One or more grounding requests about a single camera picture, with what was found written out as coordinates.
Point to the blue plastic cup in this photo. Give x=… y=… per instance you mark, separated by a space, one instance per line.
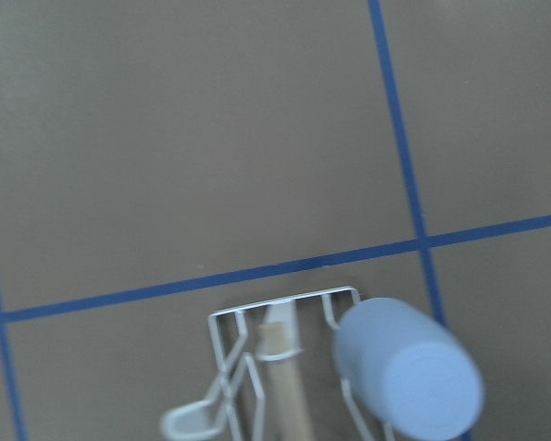
x=408 y=370

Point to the white wire cup holder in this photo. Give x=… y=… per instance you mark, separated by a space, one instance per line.
x=258 y=343

